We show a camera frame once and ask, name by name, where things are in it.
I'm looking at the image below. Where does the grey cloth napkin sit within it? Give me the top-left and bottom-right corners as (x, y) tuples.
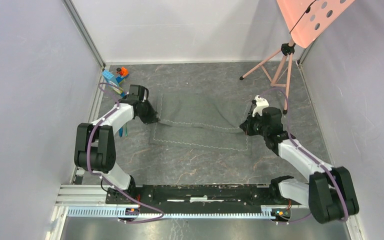
(149, 92), (252, 155)

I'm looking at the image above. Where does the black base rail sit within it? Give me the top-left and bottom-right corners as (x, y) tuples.
(105, 183), (303, 215)

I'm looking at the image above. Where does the blue toy block stack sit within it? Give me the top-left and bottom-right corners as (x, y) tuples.
(102, 70), (130, 97)

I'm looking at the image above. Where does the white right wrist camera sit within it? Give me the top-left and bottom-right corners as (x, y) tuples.
(251, 95), (270, 117)

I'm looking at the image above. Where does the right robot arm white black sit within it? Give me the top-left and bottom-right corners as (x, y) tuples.
(240, 106), (360, 224)

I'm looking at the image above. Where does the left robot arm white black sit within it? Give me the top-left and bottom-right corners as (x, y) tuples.
(73, 84), (159, 204)

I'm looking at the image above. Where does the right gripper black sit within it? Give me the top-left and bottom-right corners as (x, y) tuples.
(240, 110), (269, 137)

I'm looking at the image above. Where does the white slotted cable duct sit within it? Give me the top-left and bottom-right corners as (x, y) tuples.
(66, 206), (291, 220)

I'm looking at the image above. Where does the pink perforated board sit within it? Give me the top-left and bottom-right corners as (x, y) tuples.
(276, 0), (354, 49)

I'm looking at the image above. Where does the pink tripod stand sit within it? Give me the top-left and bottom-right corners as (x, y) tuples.
(239, 38), (296, 100)

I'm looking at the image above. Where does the orange toy figure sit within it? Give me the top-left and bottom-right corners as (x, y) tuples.
(116, 66), (130, 78)

